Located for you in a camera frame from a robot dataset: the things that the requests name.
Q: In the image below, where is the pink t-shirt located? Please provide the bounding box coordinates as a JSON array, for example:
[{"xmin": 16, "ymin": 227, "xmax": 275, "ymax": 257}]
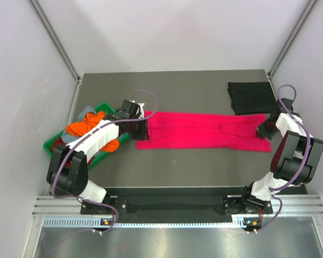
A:
[{"xmin": 136, "ymin": 112, "xmax": 272, "ymax": 152}]

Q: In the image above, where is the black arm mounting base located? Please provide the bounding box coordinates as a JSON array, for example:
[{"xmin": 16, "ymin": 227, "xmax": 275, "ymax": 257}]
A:
[{"xmin": 80, "ymin": 187, "xmax": 275, "ymax": 216}]

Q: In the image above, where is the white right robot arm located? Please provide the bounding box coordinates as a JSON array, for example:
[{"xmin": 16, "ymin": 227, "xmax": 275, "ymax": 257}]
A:
[{"xmin": 240, "ymin": 98, "xmax": 323, "ymax": 213}]

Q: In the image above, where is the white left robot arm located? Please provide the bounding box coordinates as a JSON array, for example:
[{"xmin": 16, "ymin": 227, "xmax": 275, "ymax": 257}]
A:
[{"xmin": 46, "ymin": 100, "xmax": 149, "ymax": 213}]

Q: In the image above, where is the folded black t-shirt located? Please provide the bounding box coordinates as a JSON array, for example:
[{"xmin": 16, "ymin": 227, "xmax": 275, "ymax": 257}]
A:
[{"xmin": 227, "ymin": 82, "xmax": 277, "ymax": 115}]

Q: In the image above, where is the orange t-shirt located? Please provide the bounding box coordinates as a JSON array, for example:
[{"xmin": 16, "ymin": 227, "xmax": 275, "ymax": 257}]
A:
[{"xmin": 61, "ymin": 109, "xmax": 106, "ymax": 144}]

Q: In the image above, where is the grey t-shirt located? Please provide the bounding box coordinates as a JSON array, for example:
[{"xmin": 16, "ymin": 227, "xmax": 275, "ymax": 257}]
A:
[{"xmin": 61, "ymin": 105, "xmax": 129, "ymax": 156}]

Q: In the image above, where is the dark red t-shirt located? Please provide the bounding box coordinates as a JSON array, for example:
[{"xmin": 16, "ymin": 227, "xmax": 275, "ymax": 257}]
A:
[{"xmin": 50, "ymin": 138, "xmax": 95, "ymax": 169}]

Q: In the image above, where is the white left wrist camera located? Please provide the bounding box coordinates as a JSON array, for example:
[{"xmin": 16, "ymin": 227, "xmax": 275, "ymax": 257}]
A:
[{"xmin": 135, "ymin": 103, "xmax": 145, "ymax": 119}]

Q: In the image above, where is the left aluminium frame post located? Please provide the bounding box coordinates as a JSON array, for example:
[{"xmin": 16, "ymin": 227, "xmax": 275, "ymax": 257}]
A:
[{"xmin": 29, "ymin": 0, "xmax": 80, "ymax": 81}]

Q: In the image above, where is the aluminium frame post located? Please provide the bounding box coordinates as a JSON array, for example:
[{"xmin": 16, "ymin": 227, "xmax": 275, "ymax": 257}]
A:
[
  {"xmin": 29, "ymin": 0, "xmax": 80, "ymax": 81},
  {"xmin": 267, "ymin": 0, "xmax": 319, "ymax": 79}
]

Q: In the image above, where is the slotted cable duct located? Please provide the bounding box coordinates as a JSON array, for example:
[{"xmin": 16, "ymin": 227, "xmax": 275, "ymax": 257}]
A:
[{"xmin": 43, "ymin": 217, "xmax": 258, "ymax": 228}]

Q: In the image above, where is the right aluminium frame post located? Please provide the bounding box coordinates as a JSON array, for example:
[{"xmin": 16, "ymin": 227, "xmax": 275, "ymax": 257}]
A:
[{"xmin": 267, "ymin": 0, "xmax": 319, "ymax": 79}]

